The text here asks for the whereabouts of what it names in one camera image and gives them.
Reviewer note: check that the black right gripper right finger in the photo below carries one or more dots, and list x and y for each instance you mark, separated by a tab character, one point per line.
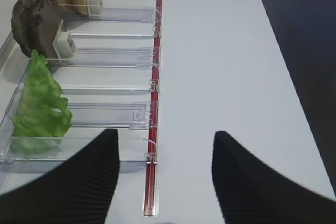
249	191

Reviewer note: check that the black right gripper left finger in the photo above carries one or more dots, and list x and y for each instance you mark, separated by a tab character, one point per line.
80	190

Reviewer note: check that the green lettuce leaf in rack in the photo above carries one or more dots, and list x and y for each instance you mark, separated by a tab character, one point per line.
42	117

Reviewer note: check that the brown meat patty front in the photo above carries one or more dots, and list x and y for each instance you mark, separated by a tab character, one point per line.
44	19

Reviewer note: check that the brown meat patty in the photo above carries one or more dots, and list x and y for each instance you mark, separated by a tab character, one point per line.
44	19
19	24

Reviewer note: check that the brown meat patty rear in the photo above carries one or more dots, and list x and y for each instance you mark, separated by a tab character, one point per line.
19	24

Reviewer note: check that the clear acrylic right food rack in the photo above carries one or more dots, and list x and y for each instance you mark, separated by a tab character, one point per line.
112	82

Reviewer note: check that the white rack pusher block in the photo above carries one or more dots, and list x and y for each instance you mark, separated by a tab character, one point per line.
64	45
95	7

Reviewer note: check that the white rack pusher block upper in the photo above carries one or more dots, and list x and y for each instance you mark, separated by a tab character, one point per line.
95	7

